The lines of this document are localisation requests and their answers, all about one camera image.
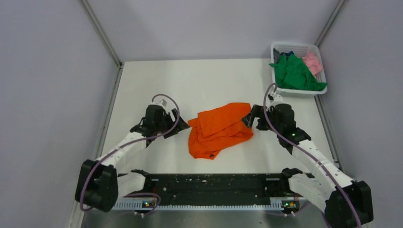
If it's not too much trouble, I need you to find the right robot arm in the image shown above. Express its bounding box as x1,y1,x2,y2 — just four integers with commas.
242,95,374,228

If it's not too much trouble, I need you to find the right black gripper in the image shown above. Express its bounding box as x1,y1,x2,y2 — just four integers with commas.
241,104,282,134

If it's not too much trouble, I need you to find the white cable duct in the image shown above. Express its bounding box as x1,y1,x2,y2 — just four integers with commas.
112,198,299,211

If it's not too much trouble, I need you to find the green t shirt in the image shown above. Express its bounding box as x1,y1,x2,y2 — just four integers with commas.
270,55,327,91

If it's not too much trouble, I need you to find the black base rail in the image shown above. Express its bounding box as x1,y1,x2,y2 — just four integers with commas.
139,173,304,209

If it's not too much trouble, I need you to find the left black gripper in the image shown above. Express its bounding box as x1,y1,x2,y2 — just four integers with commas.
155,108,190,138

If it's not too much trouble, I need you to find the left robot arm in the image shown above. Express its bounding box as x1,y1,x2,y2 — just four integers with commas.
75,96,189,212

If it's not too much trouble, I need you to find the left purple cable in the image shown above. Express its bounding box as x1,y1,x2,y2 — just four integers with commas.
79,94,181,217

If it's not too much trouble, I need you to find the pink t shirt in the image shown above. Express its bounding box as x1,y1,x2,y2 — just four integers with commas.
302,52,323,76

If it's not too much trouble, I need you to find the orange t shirt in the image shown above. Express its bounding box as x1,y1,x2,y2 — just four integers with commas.
188,102,254,160

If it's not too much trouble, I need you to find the dark blue t shirt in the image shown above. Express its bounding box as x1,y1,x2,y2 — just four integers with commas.
280,51,294,57

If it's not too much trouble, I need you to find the white plastic basket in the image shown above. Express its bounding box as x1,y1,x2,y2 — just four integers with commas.
270,41,327,97

